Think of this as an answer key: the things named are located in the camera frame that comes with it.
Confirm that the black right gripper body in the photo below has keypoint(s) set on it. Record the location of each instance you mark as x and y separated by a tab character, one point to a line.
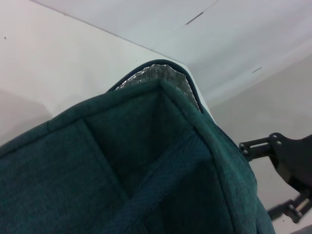
295	158

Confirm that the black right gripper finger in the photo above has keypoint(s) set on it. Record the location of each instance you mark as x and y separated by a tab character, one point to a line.
256	150
290	207

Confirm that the dark teal insulated lunch bag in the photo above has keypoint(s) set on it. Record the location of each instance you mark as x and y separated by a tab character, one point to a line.
97	158

